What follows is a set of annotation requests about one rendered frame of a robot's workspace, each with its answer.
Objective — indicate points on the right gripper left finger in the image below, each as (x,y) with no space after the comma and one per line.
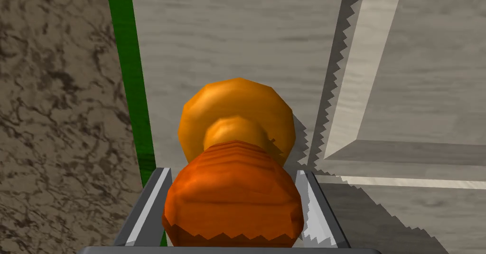
(146,216)

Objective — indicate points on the pale grey panelled door leaf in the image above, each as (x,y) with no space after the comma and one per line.
(243,37)

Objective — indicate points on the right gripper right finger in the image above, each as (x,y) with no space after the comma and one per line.
(321,220)

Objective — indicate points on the orange door knob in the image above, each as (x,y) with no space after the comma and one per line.
(233,178)

